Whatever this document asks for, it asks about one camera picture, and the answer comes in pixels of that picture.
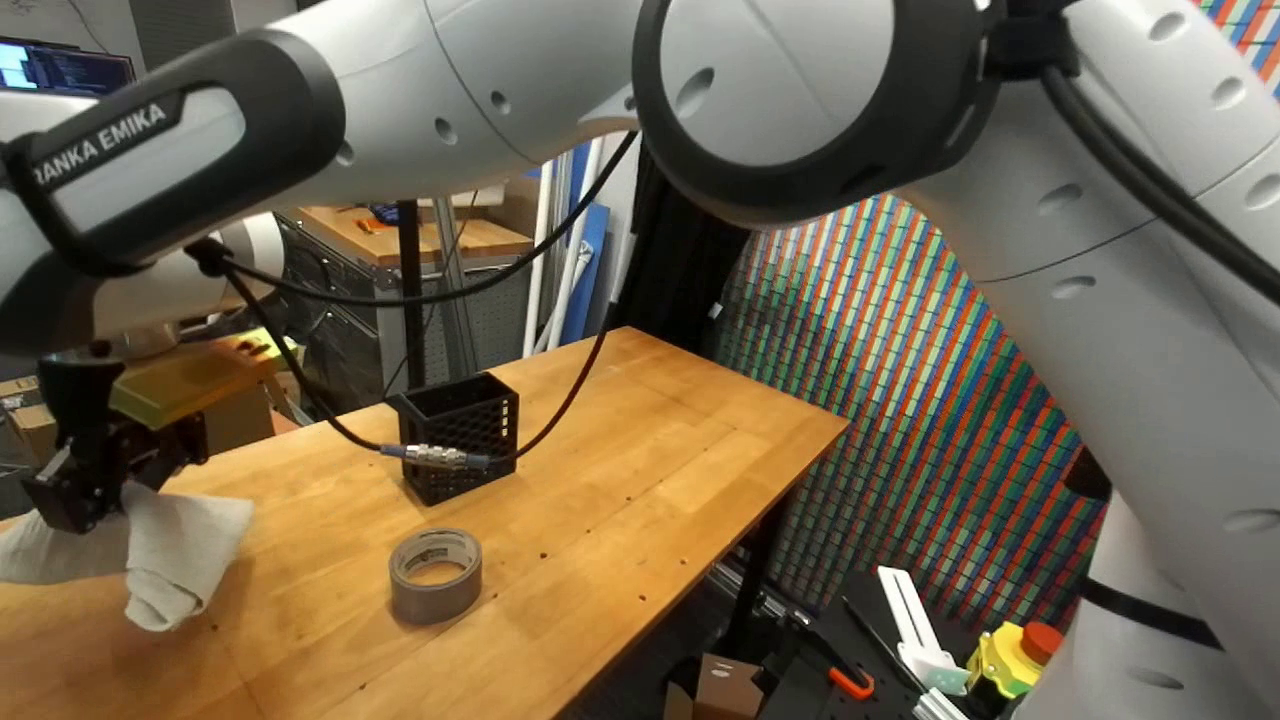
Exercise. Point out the yellow emergency stop button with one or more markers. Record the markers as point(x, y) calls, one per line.
point(1015, 657)

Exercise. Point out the small brown cardboard box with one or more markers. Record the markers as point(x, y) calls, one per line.
point(714, 690)

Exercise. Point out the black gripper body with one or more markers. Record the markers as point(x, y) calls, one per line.
point(76, 486)

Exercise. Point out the grey duct tape roll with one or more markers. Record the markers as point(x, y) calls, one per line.
point(433, 574)

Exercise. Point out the black mesh box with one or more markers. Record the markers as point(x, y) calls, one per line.
point(474, 420)

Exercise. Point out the white towel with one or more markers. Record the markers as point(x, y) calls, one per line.
point(167, 549)

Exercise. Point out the black vertical pole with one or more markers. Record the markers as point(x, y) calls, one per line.
point(411, 280)

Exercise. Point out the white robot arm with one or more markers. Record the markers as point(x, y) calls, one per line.
point(1102, 166)

